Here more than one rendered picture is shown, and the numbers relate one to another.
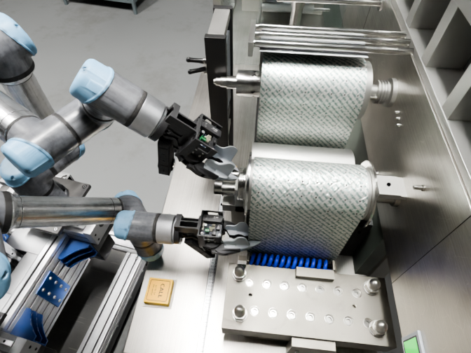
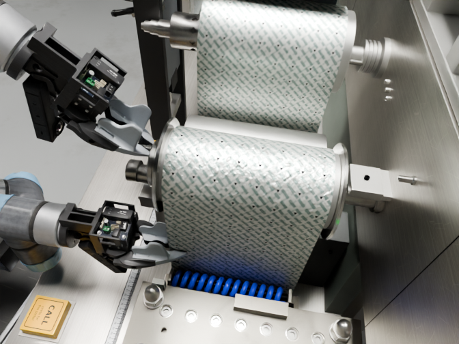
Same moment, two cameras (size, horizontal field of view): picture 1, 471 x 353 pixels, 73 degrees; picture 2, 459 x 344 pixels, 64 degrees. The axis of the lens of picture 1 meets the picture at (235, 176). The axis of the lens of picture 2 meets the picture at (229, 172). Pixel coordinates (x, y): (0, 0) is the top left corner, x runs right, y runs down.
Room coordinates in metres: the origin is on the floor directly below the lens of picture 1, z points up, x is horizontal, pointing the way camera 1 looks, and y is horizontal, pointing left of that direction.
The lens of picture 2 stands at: (0.05, -0.12, 1.68)
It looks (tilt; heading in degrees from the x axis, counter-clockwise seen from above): 49 degrees down; 359
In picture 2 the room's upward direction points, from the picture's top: 5 degrees clockwise
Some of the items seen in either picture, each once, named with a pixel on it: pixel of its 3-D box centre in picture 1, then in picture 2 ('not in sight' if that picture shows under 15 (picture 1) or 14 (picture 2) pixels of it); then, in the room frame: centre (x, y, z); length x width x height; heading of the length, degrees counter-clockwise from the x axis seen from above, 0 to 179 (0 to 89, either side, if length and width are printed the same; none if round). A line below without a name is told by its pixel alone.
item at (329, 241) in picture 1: (295, 241); (235, 255); (0.35, -0.15, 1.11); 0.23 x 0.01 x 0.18; 84
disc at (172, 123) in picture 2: (248, 184); (167, 164); (0.42, -0.03, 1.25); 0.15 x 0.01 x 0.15; 174
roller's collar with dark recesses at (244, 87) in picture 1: (249, 83); (189, 32); (0.67, -0.03, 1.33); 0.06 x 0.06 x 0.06; 84
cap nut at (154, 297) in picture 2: (239, 271); (152, 294); (0.29, -0.01, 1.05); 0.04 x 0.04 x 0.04
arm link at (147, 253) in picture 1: (145, 238); (35, 238); (0.40, 0.25, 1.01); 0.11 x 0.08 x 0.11; 32
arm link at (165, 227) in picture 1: (169, 227); (59, 223); (0.38, 0.17, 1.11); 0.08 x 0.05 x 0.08; 174
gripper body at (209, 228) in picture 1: (200, 230); (101, 230); (0.37, 0.09, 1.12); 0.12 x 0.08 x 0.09; 84
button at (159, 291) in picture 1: (159, 291); (46, 316); (0.29, 0.22, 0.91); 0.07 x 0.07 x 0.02; 84
